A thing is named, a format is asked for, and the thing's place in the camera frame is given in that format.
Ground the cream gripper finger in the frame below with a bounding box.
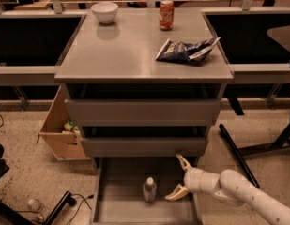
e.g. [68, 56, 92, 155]
[165, 184, 190, 201]
[176, 154, 191, 172]

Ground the grey drawer cabinet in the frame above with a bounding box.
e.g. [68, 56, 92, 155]
[54, 7, 235, 161]

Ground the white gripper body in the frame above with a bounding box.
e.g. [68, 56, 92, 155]
[183, 168, 220, 194]

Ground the clear plastic bottle white cap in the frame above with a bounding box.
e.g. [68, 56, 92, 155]
[143, 177, 157, 203]

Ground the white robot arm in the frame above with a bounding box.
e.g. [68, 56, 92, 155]
[165, 154, 290, 225]

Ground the grey top drawer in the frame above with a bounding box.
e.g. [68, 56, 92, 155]
[65, 99, 220, 126]

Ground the black metal stand left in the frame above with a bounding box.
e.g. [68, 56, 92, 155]
[0, 143, 76, 225]

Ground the plastic bottle on floor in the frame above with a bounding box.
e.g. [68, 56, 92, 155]
[27, 199, 44, 213]

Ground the black floor cable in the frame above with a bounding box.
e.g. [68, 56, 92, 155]
[65, 192, 95, 225]

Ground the right grey rail barrier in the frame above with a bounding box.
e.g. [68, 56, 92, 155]
[202, 7, 290, 84]

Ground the grey open bottom drawer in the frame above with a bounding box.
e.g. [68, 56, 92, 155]
[89, 157, 203, 225]

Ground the green item in box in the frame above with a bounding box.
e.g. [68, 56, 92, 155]
[64, 120, 78, 132]

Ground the white ceramic bowl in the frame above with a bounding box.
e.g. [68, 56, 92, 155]
[91, 2, 118, 23]

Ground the orange soda can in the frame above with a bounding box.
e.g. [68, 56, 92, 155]
[159, 0, 175, 31]

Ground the black metal stand right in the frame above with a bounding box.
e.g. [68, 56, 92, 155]
[219, 122, 290, 188]

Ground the brown cardboard box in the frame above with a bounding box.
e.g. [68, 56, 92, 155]
[39, 87, 88, 160]

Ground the black metal stand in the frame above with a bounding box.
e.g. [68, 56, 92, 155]
[0, 143, 76, 225]
[219, 122, 290, 188]

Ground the grey middle drawer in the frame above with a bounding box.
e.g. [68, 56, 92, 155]
[81, 137, 207, 157]

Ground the blue crumpled chip bag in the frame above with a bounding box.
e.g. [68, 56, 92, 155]
[156, 37, 220, 66]

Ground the left grey rail barrier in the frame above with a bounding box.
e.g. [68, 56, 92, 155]
[0, 10, 86, 86]

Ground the grey rail barrier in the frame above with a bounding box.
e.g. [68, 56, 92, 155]
[202, 7, 290, 84]
[0, 10, 86, 86]

